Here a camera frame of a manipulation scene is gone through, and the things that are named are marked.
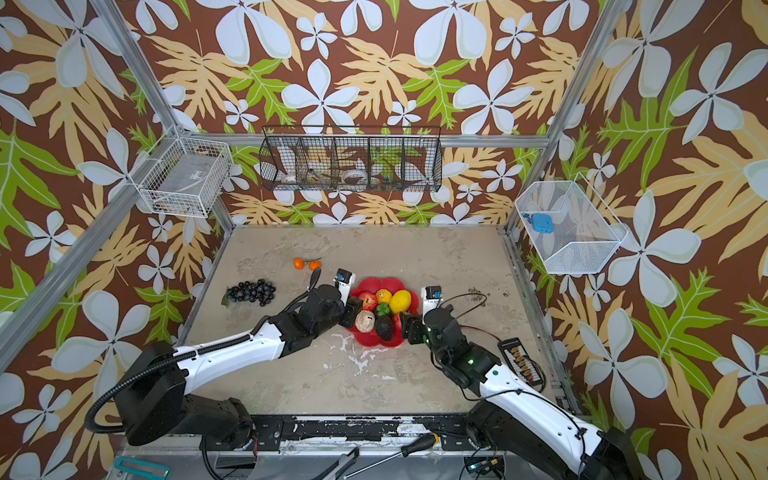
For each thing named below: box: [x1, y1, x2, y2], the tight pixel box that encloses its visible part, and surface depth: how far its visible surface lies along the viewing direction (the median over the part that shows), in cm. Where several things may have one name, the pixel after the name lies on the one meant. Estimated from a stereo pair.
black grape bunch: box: [221, 279, 276, 307], surface depth 100 cm
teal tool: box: [114, 456, 172, 480], surface depth 71 cm
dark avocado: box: [376, 315, 394, 341], surface depth 88 cm
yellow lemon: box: [389, 290, 412, 314], surface depth 95 cm
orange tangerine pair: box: [293, 257, 322, 272], surface depth 109 cm
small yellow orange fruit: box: [375, 288, 393, 304], surface depth 96 cm
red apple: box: [359, 292, 378, 311], surface depth 93 cm
